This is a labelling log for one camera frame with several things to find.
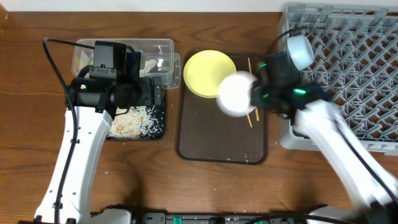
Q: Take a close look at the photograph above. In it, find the wooden chopstick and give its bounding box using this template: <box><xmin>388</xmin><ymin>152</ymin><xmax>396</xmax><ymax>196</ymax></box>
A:
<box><xmin>248</xmin><ymin>58</ymin><xmax>260</xmax><ymax>121</ymax></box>
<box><xmin>246</xmin><ymin>113</ymin><xmax>252</xmax><ymax>128</ymax></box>

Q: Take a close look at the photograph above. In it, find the white tissue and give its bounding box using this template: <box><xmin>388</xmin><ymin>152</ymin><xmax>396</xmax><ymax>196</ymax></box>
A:
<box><xmin>139</xmin><ymin>59</ymin><xmax>157</xmax><ymax>75</ymax></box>

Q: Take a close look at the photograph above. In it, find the white pink bowl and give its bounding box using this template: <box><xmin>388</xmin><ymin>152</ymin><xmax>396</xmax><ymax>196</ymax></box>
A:
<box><xmin>216</xmin><ymin>71</ymin><xmax>257</xmax><ymax>117</ymax></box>

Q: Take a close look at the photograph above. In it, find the yellow plate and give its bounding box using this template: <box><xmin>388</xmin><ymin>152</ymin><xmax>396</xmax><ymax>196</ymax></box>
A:
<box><xmin>183</xmin><ymin>50</ymin><xmax>237</xmax><ymax>98</ymax></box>

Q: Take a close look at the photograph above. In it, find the light blue bowl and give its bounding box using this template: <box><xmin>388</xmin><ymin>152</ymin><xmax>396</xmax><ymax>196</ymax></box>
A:
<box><xmin>287</xmin><ymin>35</ymin><xmax>315</xmax><ymax>71</ymax></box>

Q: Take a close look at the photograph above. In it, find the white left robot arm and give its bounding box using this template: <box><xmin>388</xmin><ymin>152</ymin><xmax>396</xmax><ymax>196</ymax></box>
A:
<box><xmin>33</xmin><ymin>77</ymin><xmax>162</xmax><ymax>223</ymax></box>

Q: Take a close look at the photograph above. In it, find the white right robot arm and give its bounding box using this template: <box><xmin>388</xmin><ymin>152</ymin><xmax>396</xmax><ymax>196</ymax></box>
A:
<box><xmin>251</xmin><ymin>82</ymin><xmax>397</xmax><ymax>223</ymax></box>

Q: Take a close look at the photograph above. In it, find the clear plastic waste bin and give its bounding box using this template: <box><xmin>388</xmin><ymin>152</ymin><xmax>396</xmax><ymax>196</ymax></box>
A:
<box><xmin>72</xmin><ymin>39</ymin><xmax>181</xmax><ymax>89</ymax></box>

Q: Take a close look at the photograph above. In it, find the black food waste tray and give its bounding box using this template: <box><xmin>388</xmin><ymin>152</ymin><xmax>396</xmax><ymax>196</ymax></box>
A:
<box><xmin>105</xmin><ymin>86</ymin><xmax>167</xmax><ymax>141</ymax></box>

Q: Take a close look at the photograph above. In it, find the grey dishwasher rack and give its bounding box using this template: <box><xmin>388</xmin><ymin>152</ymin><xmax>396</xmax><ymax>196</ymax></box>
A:
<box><xmin>278</xmin><ymin>4</ymin><xmax>397</xmax><ymax>156</ymax></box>

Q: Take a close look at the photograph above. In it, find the pile of rice and peanuts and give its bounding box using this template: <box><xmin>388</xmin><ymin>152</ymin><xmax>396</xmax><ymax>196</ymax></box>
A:
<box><xmin>107</xmin><ymin>105</ymin><xmax>165</xmax><ymax>139</ymax></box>

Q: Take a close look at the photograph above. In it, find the dark brown serving tray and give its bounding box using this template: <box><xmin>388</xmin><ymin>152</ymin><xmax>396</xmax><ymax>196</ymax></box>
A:
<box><xmin>175</xmin><ymin>49</ymin><xmax>269</xmax><ymax>166</ymax></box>

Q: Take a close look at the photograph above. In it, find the black rail at table edge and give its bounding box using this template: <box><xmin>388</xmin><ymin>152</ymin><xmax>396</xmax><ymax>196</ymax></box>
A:
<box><xmin>141</xmin><ymin>211</ymin><xmax>312</xmax><ymax>224</ymax></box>

